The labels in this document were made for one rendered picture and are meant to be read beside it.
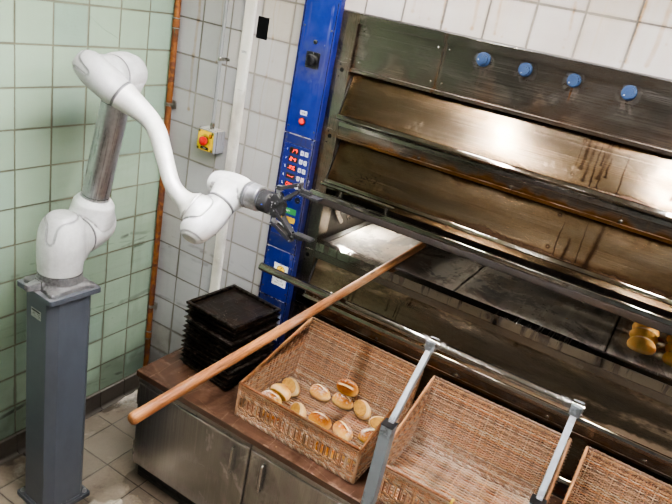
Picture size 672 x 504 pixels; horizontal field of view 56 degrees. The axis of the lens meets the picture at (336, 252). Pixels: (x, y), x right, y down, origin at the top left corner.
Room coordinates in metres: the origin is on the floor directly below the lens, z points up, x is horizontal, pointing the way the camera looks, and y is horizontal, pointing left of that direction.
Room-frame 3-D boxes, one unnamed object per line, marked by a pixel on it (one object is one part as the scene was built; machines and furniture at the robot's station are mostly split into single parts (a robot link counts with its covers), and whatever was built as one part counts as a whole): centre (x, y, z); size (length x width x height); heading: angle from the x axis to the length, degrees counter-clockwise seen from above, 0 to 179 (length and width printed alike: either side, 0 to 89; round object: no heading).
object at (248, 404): (2.13, -0.09, 0.72); 0.56 x 0.49 x 0.28; 63
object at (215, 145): (2.74, 0.64, 1.46); 0.10 x 0.07 x 0.10; 63
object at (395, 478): (1.85, -0.62, 0.72); 0.56 x 0.49 x 0.28; 64
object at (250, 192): (1.99, 0.30, 1.49); 0.09 x 0.06 x 0.09; 154
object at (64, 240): (2.04, 0.96, 1.17); 0.18 x 0.16 x 0.22; 176
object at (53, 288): (2.02, 0.97, 1.03); 0.22 x 0.18 x 0.06; 150
